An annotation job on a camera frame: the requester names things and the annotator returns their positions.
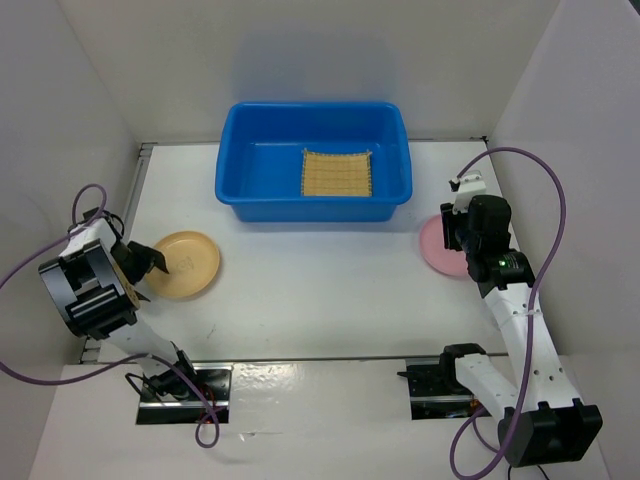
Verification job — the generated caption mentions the woven bamboo mat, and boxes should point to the woven bamboo mat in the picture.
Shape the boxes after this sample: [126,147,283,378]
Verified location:
[301,149,373,198]

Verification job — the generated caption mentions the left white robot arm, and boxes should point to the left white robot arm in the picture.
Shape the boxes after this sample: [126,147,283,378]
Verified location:
[38,208,199,400]

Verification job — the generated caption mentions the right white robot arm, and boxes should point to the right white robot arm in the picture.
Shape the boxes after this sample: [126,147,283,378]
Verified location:
[438,194,603,467]

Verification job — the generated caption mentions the blue plastic bin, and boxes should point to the blue plastic bin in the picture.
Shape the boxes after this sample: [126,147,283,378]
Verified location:
[215,102,413,223]

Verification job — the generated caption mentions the pink plastic plate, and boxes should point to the pink plastic plate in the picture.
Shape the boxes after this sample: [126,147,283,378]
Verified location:
[419,215,468,278]

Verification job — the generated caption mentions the orange plastic plate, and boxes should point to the orange plastic plate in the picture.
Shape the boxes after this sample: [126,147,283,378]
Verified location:
[145,231,221,299]

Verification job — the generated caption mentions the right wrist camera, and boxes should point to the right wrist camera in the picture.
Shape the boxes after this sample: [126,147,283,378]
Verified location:
[449,170,486,214]

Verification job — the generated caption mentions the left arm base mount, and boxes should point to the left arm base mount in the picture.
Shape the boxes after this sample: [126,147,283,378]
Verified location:
[122,363,234,425]

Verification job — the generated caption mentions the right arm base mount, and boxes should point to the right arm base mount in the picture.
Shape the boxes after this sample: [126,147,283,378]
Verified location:
[396,357,480,420]

